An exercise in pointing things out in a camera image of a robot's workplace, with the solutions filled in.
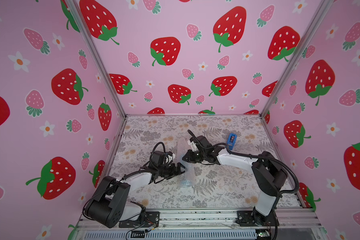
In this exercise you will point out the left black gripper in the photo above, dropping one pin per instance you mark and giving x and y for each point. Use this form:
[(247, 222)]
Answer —
[(172, 172)]

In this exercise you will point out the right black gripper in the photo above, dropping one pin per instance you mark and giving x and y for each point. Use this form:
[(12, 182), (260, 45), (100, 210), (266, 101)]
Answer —
[(193, 156)]

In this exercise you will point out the clear bubble wrap sheet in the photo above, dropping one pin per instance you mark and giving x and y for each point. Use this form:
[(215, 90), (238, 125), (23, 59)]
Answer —
[(180, 149)]

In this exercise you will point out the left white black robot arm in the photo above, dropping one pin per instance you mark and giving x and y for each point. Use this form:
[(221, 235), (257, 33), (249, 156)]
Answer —
[(109, 204)]

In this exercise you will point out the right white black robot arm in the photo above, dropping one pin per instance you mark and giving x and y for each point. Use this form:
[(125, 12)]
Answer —
[(270, 174)]

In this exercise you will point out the blue tape dispenser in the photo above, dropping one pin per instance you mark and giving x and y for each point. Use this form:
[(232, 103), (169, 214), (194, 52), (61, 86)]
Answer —
[(231, 141)]

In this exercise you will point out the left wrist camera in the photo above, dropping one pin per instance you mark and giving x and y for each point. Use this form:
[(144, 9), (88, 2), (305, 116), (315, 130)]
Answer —
[(160, 158)]

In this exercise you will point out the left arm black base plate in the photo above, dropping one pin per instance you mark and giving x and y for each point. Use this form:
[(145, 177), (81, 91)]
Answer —
[(144, 220)]

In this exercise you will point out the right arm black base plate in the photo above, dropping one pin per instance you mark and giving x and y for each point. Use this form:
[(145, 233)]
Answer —
[(256, 219)]

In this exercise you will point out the aluminium mounting rail frame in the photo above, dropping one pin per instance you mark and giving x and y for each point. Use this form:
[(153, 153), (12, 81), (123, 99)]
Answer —
[(209, 224)]

